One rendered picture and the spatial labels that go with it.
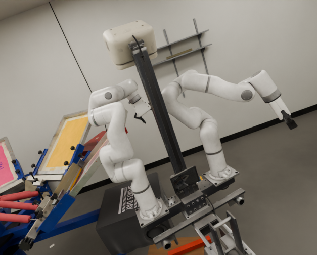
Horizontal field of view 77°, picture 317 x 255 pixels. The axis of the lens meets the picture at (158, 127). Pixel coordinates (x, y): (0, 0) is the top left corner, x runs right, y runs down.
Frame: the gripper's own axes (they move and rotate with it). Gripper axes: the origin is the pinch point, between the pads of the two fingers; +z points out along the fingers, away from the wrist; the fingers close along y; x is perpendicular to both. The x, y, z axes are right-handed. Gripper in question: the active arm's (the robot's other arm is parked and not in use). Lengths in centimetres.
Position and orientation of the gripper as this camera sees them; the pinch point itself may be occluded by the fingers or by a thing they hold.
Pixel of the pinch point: (149, 118)
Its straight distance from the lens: 137.1
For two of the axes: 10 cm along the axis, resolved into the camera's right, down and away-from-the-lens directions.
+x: -1.0, -3.1, 9.5
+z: 5.8, 7.5, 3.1
